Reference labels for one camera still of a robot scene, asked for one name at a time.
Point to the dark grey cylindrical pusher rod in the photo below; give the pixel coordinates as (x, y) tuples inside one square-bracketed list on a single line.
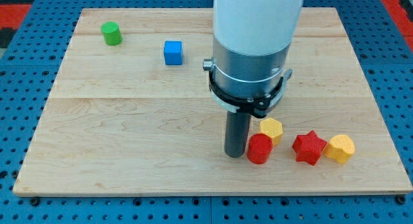
[(236, 133)]

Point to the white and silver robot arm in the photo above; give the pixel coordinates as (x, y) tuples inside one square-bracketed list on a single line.
[(247, 75)]

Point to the red star block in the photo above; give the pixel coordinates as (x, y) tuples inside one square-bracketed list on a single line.
[(308, 147)]

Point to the red cylinder block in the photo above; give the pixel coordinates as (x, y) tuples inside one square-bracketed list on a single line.
[(259, 148)]

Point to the yellow hexagon block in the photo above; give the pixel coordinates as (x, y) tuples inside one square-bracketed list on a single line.
[(272, 128)]

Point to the blue cube block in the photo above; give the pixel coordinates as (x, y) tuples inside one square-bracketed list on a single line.
[(173, 53)]

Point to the yellow heart block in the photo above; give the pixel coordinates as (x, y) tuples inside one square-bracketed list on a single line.
[(340, 148)]

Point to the wooden board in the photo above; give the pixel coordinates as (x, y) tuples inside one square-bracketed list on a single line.
[(120, 122)]

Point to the green cylinder block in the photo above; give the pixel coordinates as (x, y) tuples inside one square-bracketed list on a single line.
[(111, 33)]

